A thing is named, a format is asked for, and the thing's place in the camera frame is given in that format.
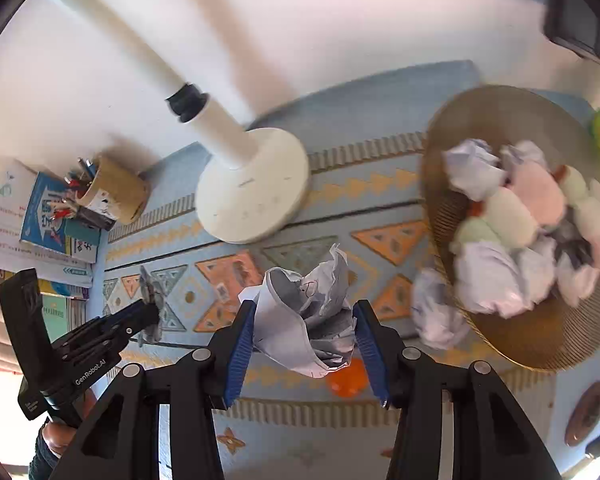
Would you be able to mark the three-ball plush dango toy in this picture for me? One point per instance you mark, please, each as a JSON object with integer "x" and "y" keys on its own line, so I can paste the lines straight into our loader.
{"x": 583, "y": 197}

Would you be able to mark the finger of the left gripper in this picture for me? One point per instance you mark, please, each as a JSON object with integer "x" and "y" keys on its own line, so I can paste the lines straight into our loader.
{"x": 140, "y": 317}

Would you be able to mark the patterned blue rug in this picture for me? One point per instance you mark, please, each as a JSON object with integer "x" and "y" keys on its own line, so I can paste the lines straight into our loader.
{"x": 364, "y": 140}

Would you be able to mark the orange mandarin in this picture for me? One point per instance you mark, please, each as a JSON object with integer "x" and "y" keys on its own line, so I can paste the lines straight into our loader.
{"x": 349, "y": 381}

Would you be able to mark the brown ribbed round basket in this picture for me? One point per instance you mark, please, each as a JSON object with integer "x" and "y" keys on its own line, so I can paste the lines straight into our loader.
{"x": 538, "y": 306}

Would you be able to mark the brown pen holder cup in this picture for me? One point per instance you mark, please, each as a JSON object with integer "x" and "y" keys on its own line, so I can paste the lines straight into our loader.
{"x": 103, "y": 186}

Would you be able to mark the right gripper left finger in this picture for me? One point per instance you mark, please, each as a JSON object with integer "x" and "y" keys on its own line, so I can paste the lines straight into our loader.
{"x": 120, "y": 437}

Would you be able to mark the stack of books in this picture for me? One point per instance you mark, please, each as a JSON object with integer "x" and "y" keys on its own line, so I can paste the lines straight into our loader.
{"x": 37, "y": 232}

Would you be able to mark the person's left hand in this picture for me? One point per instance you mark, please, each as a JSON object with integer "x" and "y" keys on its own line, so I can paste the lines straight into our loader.
{"x": 57, "y": 435}

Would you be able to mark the brown wooden oval object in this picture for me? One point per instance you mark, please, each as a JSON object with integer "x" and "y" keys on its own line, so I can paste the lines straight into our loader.
{"x": 585, "y": 416}

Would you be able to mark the white paper ball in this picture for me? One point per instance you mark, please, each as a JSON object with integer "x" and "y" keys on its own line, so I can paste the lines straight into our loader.
{"x": 305, "y": 322}

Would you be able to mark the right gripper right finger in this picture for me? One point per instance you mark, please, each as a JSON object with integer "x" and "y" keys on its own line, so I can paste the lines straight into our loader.
{"x": 493, "y": 438}

